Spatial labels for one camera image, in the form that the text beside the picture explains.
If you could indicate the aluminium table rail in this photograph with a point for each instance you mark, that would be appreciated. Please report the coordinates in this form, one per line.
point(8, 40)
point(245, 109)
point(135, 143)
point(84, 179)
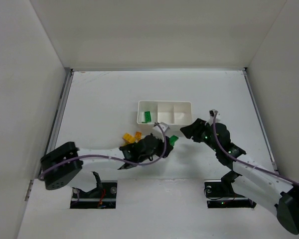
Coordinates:
point(245, 73)
point(37, 171)

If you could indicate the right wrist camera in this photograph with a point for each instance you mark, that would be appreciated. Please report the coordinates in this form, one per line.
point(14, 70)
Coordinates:
point(214, 116)

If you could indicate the green lego plate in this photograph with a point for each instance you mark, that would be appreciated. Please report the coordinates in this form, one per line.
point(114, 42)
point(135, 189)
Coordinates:
point(147, 117)

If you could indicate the right aluminium table rail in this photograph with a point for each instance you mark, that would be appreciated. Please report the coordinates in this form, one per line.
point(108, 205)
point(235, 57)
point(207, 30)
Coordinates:
point(245, 73)

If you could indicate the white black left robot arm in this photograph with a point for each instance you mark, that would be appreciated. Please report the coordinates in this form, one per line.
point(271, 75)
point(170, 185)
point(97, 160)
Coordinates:
point(69, 165)

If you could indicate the green square lego brick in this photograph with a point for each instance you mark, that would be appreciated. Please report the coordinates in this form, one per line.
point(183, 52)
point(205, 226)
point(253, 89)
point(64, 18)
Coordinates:
point(173, 139)

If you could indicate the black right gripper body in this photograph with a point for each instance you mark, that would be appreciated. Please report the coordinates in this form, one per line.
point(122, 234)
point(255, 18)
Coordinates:
point(196, 129)

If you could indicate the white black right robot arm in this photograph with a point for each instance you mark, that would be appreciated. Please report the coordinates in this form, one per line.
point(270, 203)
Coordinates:
point(276, 193)

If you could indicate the yellow lego brick with face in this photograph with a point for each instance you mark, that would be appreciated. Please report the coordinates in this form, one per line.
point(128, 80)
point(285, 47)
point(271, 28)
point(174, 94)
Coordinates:
point(138, 135)

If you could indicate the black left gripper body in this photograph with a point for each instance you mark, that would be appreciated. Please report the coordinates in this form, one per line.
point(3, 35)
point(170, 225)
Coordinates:
point(163, 146)

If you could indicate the yellow round lego brick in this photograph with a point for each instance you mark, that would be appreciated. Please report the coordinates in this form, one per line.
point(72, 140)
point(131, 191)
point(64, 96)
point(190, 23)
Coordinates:
point(128, 139)

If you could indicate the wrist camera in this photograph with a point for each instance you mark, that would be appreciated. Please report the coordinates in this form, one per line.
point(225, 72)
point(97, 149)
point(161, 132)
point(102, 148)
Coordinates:
point(160, 128)
point(214, 116)

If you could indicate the left aluminium table rail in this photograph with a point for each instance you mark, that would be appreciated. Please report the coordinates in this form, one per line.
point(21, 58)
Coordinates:
point(37, 171)

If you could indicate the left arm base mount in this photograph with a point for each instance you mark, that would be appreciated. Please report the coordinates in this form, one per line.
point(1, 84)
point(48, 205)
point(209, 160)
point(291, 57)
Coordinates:
point(102, 196)

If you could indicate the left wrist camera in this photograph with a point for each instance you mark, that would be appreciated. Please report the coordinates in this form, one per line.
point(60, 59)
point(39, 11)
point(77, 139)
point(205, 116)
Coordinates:
point(160, 128)

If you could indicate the white three-compartment plastic bin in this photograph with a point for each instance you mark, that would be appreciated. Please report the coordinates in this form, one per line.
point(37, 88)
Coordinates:
point(170, 112)

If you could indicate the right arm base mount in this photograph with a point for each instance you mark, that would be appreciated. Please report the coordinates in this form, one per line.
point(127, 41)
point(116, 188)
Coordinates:
point(220, 194)

